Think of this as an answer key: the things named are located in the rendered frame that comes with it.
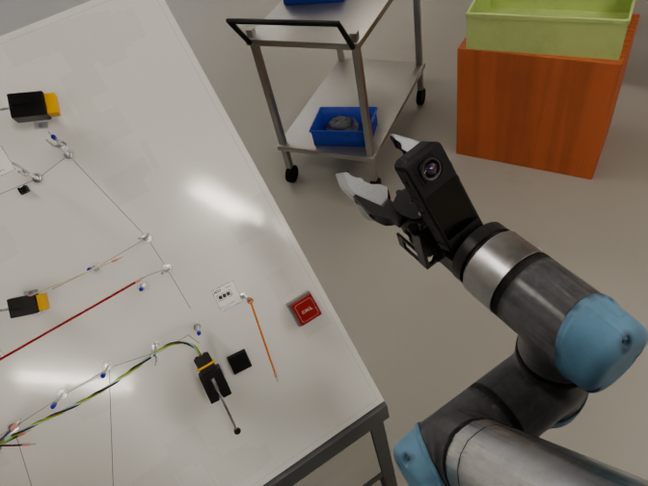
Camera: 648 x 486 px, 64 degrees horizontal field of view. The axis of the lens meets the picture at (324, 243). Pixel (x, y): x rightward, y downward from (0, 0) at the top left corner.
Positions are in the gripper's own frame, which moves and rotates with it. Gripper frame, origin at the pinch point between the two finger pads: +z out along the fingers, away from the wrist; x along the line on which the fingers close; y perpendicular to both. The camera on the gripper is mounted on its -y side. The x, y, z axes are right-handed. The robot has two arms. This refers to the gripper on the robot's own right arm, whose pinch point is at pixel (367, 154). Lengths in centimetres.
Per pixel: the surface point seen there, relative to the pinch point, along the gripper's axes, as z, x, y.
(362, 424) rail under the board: 3, -19, 70
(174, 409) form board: 20, -48, 46
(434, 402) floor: 29, 9, 160
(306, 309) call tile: 20, -15, 46
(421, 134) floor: 166, 114, 174
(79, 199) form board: 49, -38, 13
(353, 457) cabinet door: 7, -26, 93
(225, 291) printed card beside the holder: 30, -26, 38
